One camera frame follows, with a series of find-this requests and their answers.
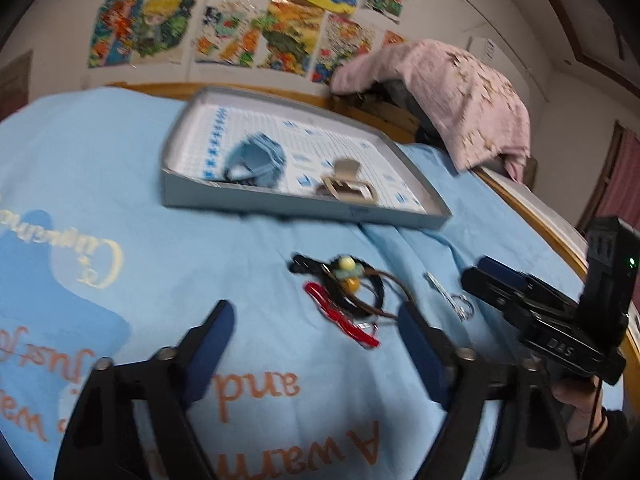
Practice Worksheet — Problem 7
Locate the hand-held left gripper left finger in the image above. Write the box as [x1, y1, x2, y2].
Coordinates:
[59, 299, 236, 480]

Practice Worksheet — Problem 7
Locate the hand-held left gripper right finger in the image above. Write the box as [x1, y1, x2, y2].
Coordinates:
[397, 304, 563, 480]

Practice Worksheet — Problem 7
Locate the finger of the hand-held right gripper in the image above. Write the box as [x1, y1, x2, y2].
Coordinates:
[461, 267, 572, 327]
[477, 256, 582, 312]

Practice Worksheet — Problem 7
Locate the silver key ring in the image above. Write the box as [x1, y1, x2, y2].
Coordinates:
[424, 271, 475, 322]

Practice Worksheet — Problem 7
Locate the brown hair tie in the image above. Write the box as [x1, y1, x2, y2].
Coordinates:
[345, 269, 402, 322]

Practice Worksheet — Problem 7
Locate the black hair tie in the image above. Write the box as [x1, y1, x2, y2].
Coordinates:
[320, 265, 387, 325]

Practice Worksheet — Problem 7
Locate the red cord bracelet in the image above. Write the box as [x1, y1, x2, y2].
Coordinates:
[303, 281, 381, 348]

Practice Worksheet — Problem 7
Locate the brown cord beaded bracelet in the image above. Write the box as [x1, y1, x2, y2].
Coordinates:
[325, 255, 365, 295]

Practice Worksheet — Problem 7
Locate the short black cord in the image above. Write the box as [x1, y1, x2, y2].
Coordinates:
[290, 254, 326, 276]

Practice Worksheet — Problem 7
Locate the grey cardboard tray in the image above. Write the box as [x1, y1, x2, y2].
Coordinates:
[160, 86, 453, 231]

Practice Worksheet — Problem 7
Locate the person's right forearm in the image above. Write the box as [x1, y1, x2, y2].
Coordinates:
[582, 409, 632, 458]

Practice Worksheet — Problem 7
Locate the person's right hand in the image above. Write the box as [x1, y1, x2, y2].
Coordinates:
[552, 382, 608, 445]

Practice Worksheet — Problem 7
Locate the dark red curtain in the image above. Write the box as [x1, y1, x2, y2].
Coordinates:
[595, 125, 640, 233]

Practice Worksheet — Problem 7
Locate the light blue printed blanket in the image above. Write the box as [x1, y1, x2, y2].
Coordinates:
[0, 85, 626, 480]

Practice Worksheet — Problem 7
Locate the grey cloth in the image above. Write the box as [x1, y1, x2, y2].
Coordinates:
[385, 79, 451, 147]

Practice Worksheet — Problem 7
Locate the beige belt buckle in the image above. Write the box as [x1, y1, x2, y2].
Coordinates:
[315, 157, 377, 206]

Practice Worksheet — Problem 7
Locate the pink patterned cloth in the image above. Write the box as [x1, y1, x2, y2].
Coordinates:
[331, 37, 532, 182]

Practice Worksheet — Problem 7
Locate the light blue wrist watch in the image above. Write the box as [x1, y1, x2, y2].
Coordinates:
[222, 132, 288, 189]

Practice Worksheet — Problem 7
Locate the brown door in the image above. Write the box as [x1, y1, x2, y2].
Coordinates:
[0, 52, 34, 122]

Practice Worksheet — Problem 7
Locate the wooden bed frame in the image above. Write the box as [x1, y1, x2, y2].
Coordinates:
[107, 81, 640, 361]

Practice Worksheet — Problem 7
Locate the thin black cable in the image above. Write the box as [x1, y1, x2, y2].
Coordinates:
[567, 377, 609, 456]

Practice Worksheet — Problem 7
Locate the row of colourful wall posters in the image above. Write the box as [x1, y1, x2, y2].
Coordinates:
[87, 0, 415, 87]

